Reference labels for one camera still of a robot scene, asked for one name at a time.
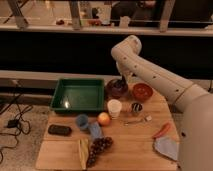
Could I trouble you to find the purple bowl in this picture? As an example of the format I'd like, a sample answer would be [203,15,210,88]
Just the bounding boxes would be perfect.
[106,79,128,98]

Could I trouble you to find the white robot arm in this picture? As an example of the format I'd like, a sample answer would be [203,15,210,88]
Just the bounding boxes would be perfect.
[111,35,213,171]

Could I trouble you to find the red bowl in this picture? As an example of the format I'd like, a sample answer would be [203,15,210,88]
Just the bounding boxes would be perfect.
[132,83,153,102]

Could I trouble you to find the white plastic cup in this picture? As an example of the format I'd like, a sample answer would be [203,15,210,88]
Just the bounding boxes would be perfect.
[107,99,122,119]

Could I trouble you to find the small metal cup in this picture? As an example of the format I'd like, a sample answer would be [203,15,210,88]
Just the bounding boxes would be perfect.
[131,102,143,116]

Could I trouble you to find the orange apple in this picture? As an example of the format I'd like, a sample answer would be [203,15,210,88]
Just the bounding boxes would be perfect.
[97,112,111,126]

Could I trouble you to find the wooden table board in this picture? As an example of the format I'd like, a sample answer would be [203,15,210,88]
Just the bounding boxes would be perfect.
[36,92,179,171]

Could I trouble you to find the green plastic tray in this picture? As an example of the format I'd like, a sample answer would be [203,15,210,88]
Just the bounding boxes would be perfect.
[50,78,104,114]

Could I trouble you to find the blue cloth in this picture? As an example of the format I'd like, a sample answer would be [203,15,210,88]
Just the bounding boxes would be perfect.
[89,122,103,140]

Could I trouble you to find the blue plastic cup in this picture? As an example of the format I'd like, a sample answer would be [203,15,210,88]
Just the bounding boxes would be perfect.
[76,114,89,131]

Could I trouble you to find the orange carrot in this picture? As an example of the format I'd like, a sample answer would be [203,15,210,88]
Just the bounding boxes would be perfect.
[152,123,171,139]

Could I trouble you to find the purple grape bunch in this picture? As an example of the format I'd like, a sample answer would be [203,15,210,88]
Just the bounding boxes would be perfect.
[87,137,113,167]

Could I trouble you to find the yellow corn cob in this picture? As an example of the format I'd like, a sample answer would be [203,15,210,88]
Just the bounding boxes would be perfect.
[78,139,89,170]

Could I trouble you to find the black rectangular case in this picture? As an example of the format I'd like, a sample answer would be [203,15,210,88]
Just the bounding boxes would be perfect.
[48,125,72,136]

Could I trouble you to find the black power adapter with cables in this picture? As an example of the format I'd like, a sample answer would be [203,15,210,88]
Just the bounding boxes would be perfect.
[0,79,34,165]

